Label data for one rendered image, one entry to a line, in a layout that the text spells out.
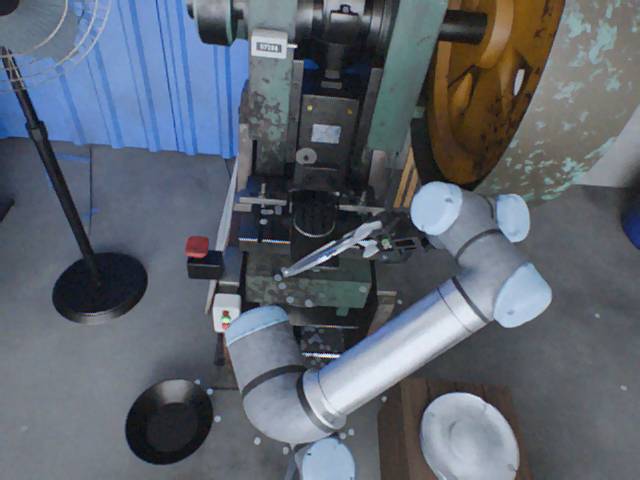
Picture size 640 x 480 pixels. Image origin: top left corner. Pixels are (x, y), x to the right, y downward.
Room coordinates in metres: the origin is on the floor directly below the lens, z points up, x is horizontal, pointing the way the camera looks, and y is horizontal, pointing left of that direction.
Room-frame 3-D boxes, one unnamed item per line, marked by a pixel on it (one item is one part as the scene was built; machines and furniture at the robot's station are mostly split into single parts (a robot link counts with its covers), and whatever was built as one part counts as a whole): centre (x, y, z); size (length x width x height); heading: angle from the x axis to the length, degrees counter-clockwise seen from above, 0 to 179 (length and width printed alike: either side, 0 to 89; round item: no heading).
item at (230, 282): (1.18, 0.31, 0.45); 0.92 x 0.12 x 0.90; 7
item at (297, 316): (1.08, 0.03, 0.31); 0.43 x 0.42 x 0.01; 97
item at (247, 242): (1.07, 0.03, 0.68); 0.45 x 0.30 x 0.06; 97
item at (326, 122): (1.03, 0.02, 1.04); 0.17 x 0.15 x 0.30; 7
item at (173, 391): (0.56, 0.41, 0.04); 0.30 x 0.30 x 0.07
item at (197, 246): (0.80, 0.33, 0.72); 0.07 x 0.06 x 0.08; 7
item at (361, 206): (1.09, -0.14, 0.76); 0.17 x 0.06 x 0.10; 97
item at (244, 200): (1.05, 0.20, 0.76); 0.17 x 0.06 x 0.10; 97
